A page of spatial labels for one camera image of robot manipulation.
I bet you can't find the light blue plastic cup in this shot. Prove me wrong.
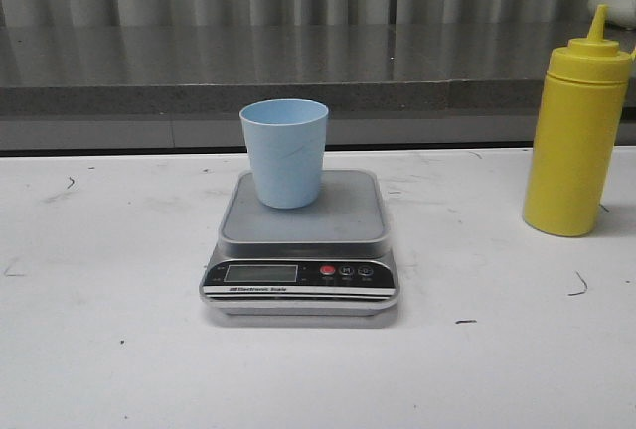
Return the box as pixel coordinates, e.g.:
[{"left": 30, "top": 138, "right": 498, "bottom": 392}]
[{"left": 239, "top": 98, "right": 329, "bottom": 210}]

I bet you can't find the yellow squeeze bottle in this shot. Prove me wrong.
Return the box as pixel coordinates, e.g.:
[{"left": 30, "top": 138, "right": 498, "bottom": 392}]
[{"left": 523, "top": 4, "right": 635, "bottom": 237}]

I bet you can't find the silver electronic kitchen scale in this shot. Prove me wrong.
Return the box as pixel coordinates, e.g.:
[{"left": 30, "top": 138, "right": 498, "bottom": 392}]
[{"left": 199, "top": 169, "right": 400, "bottom": 328}]

